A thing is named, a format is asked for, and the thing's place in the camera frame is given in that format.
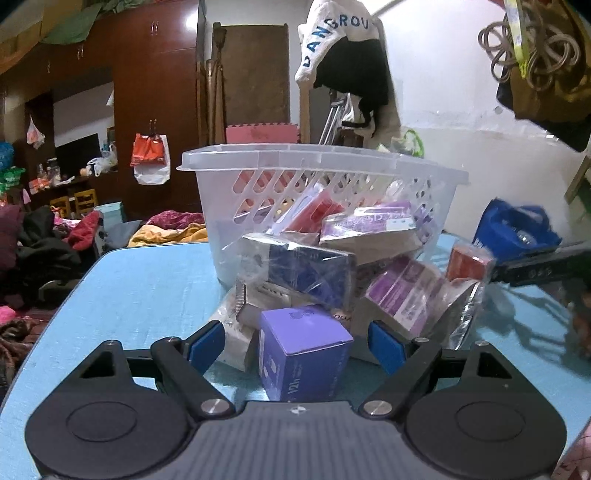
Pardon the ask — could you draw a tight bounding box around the metal crutch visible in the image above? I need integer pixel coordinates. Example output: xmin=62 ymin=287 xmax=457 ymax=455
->
xmin=316 ymin=90 xmax=352 ymax=146

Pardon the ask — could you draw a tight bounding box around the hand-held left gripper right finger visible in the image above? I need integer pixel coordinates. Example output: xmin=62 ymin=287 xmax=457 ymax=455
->
xmin=359 ymin=320 xmax=533 ymax=420

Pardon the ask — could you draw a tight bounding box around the red and pink box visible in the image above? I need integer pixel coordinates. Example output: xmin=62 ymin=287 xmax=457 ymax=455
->
xmin=281 ymin=185 xmax=347 ymax=236

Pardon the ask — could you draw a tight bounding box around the brown wooden board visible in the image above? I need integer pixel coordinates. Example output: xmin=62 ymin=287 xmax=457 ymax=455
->
xmin=217 ymin=22 xmax=291 ymax=134

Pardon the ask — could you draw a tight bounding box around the blue fabric bag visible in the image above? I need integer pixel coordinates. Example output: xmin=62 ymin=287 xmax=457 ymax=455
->
xmin=473 ymin=198 xmax=561 ymax=264

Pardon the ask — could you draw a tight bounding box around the yellow blanket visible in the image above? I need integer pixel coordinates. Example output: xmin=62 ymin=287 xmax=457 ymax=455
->
xmin=127 ymin=223 xmax=208 ymax=247

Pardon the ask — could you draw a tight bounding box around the pink foam mat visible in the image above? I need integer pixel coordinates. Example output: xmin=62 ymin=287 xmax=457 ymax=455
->
xmin=225 ymin=122 xmax=301 ymax=145

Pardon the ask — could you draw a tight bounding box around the purple and white box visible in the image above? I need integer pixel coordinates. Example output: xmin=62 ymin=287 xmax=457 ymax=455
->
xmin=365 ymin=255 xmax=446 ymax=337
xmin=321 ymin=200 xmax=416 ymax=241

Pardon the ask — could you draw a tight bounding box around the green cloth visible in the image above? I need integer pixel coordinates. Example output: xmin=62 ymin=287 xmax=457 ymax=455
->
xmin=39 ymin=0 xmax=112 ymax=44

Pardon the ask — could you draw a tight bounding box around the small red box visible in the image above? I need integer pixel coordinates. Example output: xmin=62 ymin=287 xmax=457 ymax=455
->
xmin=445 ymin=243 xmax=496 ymax=283

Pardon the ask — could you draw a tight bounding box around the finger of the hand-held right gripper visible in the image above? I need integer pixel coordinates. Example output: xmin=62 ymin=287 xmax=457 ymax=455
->
xmin=489 ymin=243 xmax=591 ymax=288

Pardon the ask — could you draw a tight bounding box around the magenta cloth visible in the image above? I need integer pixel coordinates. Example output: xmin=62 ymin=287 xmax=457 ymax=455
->
xmin=145 ymin=211 xmax=204 ymax=228

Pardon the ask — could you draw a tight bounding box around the white garment with blue letters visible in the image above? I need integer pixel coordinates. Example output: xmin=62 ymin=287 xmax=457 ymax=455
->
xmin=297 ymin=0 xmax=384 ymax=88

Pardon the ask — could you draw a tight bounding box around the pile of dark clothes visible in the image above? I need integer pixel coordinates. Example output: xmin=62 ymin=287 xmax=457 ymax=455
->
xmin=0 ymin=203 xmax=107 ymax=305

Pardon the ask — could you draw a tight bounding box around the beige cardboard box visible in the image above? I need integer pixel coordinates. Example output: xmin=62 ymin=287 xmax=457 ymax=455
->
xmin=318 ymin=231 xmax=423 ymax=266

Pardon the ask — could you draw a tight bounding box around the orange and white plastic bag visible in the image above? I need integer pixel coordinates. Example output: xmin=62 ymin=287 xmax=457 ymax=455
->
xmin=130 ymin=133 xmax=171 ymax=186

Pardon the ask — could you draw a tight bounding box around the brown hanging bag with rings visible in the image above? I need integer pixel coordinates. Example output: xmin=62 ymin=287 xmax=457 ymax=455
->
xmin=478 ymin=0 xmax=591 ymax=153

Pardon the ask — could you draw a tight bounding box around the dark wooden wardrobe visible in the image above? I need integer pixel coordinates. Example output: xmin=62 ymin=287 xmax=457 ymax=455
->
xmin=0 ymin=0 xmax=208 ymax=217

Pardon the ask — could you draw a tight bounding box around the clear plastic basket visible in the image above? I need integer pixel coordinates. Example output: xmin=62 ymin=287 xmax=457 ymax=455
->
xmin=177 ymin=143 xmax=470 ymax=288

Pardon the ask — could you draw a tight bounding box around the black hanging cloth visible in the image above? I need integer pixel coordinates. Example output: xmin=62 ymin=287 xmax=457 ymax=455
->
xmin=314 ymin=39 xmax=391 ymax=130

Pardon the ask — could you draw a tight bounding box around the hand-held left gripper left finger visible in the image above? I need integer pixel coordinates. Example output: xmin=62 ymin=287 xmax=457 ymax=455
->
xmin=59 ymin=319 xmax=236 ymax=420

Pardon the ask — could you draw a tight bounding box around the dark blue wrapped box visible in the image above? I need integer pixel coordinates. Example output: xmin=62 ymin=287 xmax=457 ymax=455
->
xmin=241 ymin=233 xmax=358 ymax=309

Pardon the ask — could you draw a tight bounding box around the small white plastic bag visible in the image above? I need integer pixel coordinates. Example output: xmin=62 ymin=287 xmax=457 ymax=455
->
xmin=25 ymin=115 xmax=47 ymax=149

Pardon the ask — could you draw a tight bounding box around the purple cube box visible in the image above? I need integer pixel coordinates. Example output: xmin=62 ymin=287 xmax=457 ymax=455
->
xmin=257 ymin=305 xmax=355 ymax=403

